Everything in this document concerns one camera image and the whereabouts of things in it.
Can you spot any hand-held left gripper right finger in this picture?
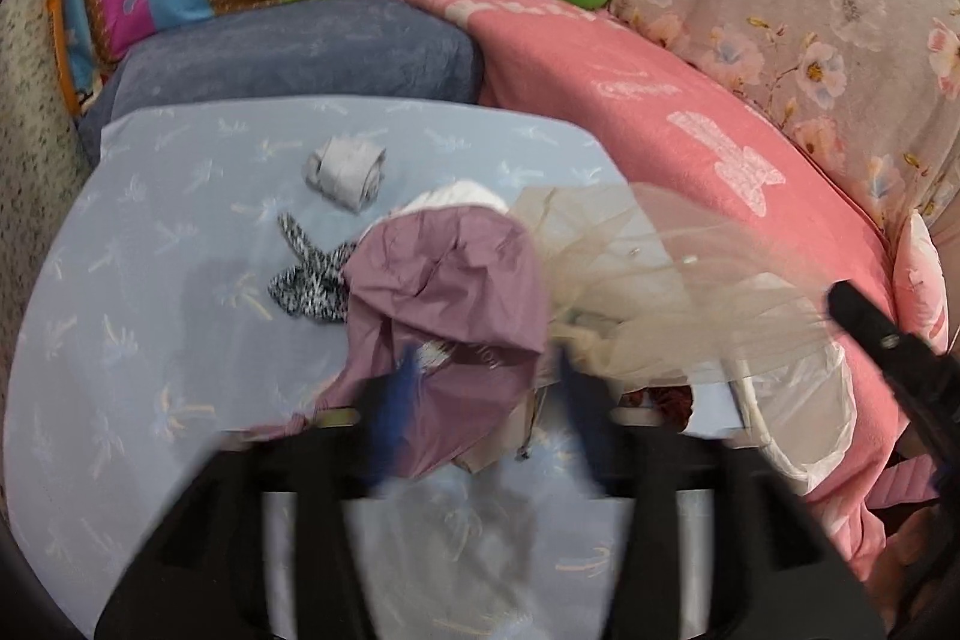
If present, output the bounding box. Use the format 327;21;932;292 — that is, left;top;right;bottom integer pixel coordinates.
556;347;886;640

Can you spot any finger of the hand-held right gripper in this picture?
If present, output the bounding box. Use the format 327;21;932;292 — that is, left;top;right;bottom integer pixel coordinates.
825;280;960;446

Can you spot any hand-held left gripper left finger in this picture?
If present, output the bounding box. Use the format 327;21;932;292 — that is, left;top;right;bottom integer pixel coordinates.
94;340;425;640

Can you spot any white trash bin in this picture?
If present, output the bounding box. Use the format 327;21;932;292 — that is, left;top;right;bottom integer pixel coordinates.
517;182;833;401

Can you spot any black and white knit piece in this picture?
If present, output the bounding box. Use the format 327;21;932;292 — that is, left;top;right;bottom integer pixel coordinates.
268;212;361;324

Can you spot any white sock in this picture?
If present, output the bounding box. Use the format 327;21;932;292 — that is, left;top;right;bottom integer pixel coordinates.
304;136;387;214

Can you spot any pink pillow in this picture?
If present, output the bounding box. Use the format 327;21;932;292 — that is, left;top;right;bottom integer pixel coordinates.
892;209;953;356

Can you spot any pink blanket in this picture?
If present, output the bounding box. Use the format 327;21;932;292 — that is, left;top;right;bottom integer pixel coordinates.
382;0;946;581

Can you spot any grey-blue cushion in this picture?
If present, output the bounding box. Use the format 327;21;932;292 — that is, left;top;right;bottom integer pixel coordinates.
79;0;485;161

